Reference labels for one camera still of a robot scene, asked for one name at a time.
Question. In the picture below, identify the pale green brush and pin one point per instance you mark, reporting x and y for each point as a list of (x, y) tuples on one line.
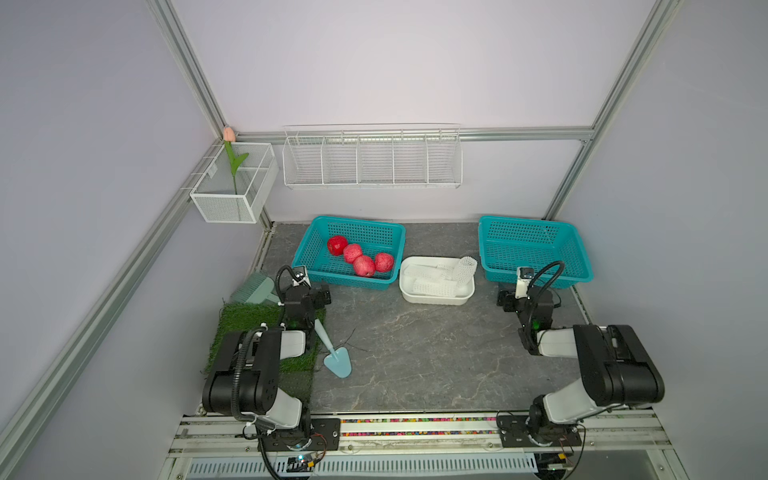
[(258, 288)]

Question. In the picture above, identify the white wire shelf long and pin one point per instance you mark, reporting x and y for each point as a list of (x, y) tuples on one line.
[(352, 156)]

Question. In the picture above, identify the white slotted cable duct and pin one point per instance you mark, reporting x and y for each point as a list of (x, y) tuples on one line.
[(374, 466)]

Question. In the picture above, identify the white wire basket small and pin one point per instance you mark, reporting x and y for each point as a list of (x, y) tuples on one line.
[(213, 193)]

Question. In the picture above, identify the aluminium frame post left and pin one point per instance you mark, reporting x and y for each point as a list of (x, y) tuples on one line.
[(173, 32)]

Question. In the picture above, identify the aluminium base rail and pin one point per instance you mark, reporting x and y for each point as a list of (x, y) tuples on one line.
[(476, 432)]

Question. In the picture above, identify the light blue plastic trowel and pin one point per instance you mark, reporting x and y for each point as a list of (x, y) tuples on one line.
[(337, 361)]

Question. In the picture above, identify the green artificial grass mat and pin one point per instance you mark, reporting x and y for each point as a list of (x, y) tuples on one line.
[(296, 373)]

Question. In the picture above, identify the white foam net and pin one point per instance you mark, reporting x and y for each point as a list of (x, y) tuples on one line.
[(426, 276), (435, 288), (464, 270)]

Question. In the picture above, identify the teal plastic basket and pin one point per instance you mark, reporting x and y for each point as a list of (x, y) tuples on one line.
[(508, 243), (373, 237)]

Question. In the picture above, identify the teal plastic basket left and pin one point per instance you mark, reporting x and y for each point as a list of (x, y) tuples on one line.
[(373, 237)]

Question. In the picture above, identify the white plastic tub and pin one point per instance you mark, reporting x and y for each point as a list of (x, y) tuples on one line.
[(447, 263)]

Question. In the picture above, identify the red apple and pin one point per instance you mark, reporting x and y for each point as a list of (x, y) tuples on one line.
[(336, 245), (384, 262), (352, 252), (364, 266)]

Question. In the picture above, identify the aluminium frame post right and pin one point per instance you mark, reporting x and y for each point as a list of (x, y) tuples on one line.
[(659, 19)]

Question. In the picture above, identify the artificial pink tulip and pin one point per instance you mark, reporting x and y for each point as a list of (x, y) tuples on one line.
[(235, 160)]

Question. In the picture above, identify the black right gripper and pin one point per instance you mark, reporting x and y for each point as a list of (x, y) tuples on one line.
[(506, 300)]

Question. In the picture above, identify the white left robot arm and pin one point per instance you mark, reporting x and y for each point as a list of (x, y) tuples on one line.
[(243, 379)]

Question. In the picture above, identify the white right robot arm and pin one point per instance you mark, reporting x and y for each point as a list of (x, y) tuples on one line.
[(615, 371)]

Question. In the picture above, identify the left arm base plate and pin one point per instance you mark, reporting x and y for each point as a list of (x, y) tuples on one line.
[(322, 434)]

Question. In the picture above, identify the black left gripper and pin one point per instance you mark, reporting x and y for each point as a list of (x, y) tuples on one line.
[(321, 297)]

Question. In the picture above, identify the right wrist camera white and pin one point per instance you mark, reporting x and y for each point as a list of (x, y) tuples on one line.
[(525, 276)]

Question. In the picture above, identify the aluminium frame bar back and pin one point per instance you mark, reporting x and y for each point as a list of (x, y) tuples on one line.
[(465, 134)]

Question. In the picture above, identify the teal plastic basket right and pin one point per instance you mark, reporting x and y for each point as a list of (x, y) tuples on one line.
[(508, 243)]

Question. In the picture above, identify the aluminium frame post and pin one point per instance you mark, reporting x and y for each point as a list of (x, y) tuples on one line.
[(659, 19), (173, 32)]

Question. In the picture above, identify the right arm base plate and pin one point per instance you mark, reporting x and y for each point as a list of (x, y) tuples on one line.
[(518, 430)]

